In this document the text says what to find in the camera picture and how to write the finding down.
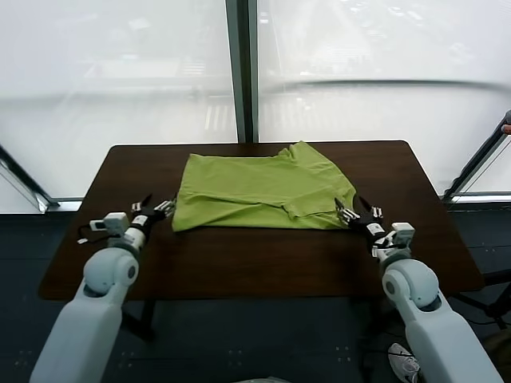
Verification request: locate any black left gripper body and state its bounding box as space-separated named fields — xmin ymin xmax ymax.
xmin=130 ymin=207 xmax=165 ymax=235

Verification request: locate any lime green t-shirt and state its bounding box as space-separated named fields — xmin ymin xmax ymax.
xmin=171 ymin=140 xmax=358 ymax=232

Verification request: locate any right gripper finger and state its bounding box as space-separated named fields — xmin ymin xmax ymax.
xmin=334 ymin=196 xmax=362 ymax=224
xmin=357 ymin=195 xmax=385 ymax=219

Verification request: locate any grey slanted window frame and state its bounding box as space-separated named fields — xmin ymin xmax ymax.
xmin=442 ymin=115 xmax=511 ymax=204
xmin=0 ymin=141 xmax=83 ymax=215

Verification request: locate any black metal table leg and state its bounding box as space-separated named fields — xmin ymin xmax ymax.
xmin=121 ymin=298 xmax=156 ymax=342
xmin=350 ymin=297 xmax=390 ymax=332

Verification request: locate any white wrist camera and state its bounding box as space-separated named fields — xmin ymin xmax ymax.
xmin=390 ymin=222 xmax=415 ymax=251
xmin=88 ymin=211 xmax=129 ymax=240

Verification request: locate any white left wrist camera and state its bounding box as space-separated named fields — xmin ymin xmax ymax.
xmin=88 ymin=211 xmax=129 ymax=240

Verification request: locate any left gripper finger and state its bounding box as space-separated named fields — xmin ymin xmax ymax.
xmin=131 ymin=193 xmax=155 ymax=211
xmin=153 ymin=192 xmax=179 ymax=219

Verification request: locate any white sneaker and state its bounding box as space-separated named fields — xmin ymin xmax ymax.
xmin=387 ymin=342 xmax=422 ymax=383

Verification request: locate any olive brown trouser leg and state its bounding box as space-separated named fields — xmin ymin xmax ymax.
xmin=482 ymin=330 xmax=511 ymax=360

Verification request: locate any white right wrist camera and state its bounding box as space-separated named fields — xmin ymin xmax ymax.
xmin=390 ymin=222 xmax=415 ymax=251

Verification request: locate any black tripod stand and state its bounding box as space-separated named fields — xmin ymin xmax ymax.
xmin=454 ymin=267 xmax=511 ymax=330

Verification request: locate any dark grey window post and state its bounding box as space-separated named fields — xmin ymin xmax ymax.
xmin=224 ymin=0 xmax=260 ymax=144

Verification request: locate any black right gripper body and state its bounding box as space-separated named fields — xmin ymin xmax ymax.
xmin=349 ymin=217 xmax=390 ymax=245

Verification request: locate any black tagged camera cable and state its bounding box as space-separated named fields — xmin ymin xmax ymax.
xmin=77 ymin=225 xmax=115 ymax=245

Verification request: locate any grey robot torso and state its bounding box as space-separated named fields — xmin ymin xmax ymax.
xmin=244 ymin=374 xmax=289 ymax=383

